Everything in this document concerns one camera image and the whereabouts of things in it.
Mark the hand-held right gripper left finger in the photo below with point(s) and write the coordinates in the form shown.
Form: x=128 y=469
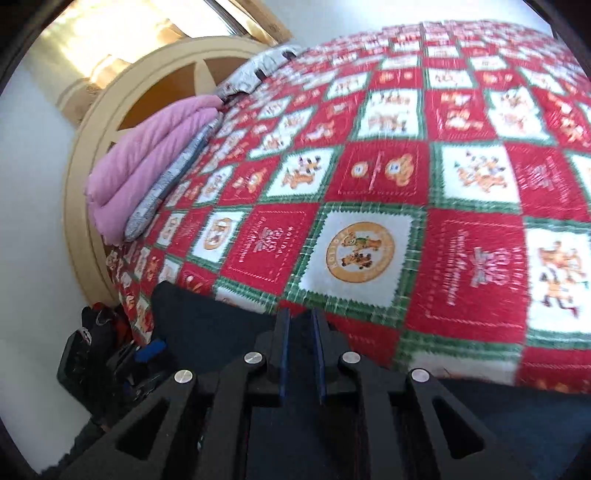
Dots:
x=282 y=355

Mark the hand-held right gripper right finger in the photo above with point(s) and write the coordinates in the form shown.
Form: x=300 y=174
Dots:
x=319 y=355

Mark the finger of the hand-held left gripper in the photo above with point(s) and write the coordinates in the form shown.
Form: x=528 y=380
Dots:
x=150 y=351

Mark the dark pants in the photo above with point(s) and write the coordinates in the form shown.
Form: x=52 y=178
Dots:
x=207 y=318

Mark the red checked printed blanket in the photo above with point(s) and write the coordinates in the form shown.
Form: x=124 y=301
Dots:
x=378 y=184

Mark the pink folded quilt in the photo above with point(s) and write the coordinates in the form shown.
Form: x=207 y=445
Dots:
x=138 y=166

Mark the cream round wooden headboard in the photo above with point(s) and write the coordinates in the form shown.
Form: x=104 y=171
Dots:
x=92 y=138

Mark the grey patterned pillow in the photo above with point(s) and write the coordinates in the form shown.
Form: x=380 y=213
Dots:
x=258 y=69

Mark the golden curtain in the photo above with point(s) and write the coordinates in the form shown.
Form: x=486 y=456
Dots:
x=115 y=37

